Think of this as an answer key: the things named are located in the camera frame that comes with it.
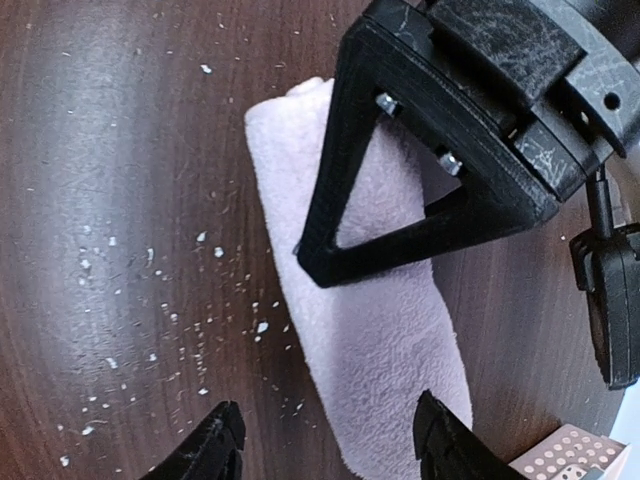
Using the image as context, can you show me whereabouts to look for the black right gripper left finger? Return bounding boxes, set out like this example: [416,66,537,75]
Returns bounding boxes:
[141,401,245,480]

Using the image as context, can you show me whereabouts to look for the pink perforated plastic basket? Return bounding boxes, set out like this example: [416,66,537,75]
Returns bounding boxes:
[509,424,631,480]

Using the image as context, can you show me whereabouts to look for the large pink towel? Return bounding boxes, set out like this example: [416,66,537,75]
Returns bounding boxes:
[245,77,473,479]

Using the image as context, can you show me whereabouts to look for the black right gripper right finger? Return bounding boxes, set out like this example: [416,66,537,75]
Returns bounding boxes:
[413,390,525,480]

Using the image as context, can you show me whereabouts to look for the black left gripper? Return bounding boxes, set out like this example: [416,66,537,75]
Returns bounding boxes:
[297,1,639,288]

